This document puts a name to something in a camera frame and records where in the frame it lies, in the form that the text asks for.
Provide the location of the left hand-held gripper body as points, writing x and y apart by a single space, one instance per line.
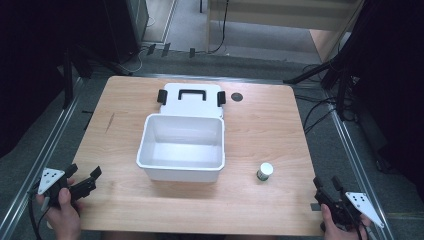
50 181

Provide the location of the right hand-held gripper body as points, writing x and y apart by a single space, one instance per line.
353 206

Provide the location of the small white-capped bottle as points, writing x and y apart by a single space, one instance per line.
265 171

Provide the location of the white plastic box with lid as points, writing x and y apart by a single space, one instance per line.
181 140

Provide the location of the person's right hand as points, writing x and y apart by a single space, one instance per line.
336 228

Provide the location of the person's left hand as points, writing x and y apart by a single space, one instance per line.
65 216

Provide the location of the small dark tape piece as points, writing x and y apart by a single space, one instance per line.
315 207

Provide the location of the black metal stand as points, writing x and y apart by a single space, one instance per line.
68 78

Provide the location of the black curtain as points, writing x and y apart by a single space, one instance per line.
36 66
393 83

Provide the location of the black tripod stand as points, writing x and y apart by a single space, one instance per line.
321 70

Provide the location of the black round table grommet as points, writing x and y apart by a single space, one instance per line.
236 97

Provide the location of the dark cabinet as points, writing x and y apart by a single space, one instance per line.
126 30

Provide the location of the light wooden furniture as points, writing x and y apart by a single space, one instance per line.
266 20

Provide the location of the metal floor rail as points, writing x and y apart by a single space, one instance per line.
353 156
36 156

